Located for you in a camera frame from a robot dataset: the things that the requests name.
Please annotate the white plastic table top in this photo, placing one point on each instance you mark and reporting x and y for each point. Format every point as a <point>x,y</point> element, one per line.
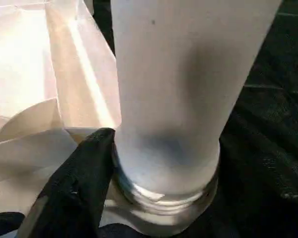
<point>27,62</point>

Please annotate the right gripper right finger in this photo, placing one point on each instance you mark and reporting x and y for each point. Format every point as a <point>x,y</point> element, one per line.
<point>250,203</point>

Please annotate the black work mat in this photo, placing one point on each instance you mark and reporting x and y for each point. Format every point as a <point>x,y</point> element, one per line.
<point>275,74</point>

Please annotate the white plastic table leg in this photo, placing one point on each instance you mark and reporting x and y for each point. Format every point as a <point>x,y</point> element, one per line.
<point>176,74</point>

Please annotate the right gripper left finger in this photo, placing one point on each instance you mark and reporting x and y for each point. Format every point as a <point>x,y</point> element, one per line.
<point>72,186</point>

